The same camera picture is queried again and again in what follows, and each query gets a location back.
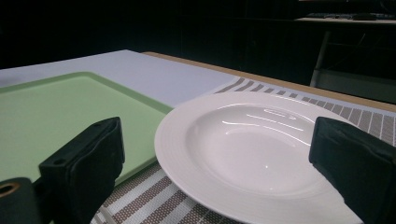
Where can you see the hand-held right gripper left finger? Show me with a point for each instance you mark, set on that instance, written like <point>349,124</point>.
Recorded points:
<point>84,168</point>

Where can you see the green cutting board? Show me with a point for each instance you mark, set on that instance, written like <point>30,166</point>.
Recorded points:
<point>62,118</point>

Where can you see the striped woven placemat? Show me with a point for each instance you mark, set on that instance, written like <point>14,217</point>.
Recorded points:
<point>149,202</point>

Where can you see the white deep plate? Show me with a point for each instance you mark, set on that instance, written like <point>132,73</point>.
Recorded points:
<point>249,155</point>

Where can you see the background desk with metal frame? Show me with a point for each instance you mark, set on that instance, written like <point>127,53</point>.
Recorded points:
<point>351,53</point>

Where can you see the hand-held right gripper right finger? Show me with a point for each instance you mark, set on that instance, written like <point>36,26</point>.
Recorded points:
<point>358,165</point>

